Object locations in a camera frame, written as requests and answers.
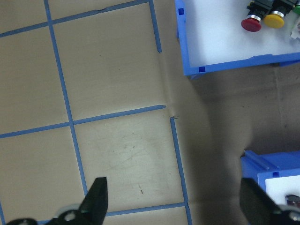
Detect blue battery bin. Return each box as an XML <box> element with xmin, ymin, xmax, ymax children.
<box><xmin>240</xmin><ymin>150</ymin><xmax>300</xmax><ymax>207</ymax></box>

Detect blue push-button bin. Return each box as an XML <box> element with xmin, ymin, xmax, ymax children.
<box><xmin>174</xmin><ymin>0</ymin><xmax>300</xmax><ymax>80</ymax></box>

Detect black cylinders in far bin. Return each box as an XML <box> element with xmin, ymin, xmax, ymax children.
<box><xmin>264</xmin><ymin>175</ymin><xmax>300</xmax><ymax>207</ymax></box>

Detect pile of small mixed parts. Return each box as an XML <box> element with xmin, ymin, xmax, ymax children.
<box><xmin>184</xmin><ymin>0</ymin><xmax>300</xmax><ymax>68</ymax></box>

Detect white plastic contact block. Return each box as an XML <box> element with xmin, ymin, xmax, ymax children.
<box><xmin>290</xmin><ymin>20</ymin><xmax>300</xmax><ymax>43</ymax></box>

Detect red mushroom push button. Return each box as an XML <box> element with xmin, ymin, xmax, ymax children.
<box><xmin>240</xmin><ymin>0</ymin><xmax>268</xmax><ymax>33</ymax></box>

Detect yellow mushroom push button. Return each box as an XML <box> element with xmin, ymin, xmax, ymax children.
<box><xmin>262</xmin><ymin>0</ymin><xmax>295</xmax><ymax>30</ymax></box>

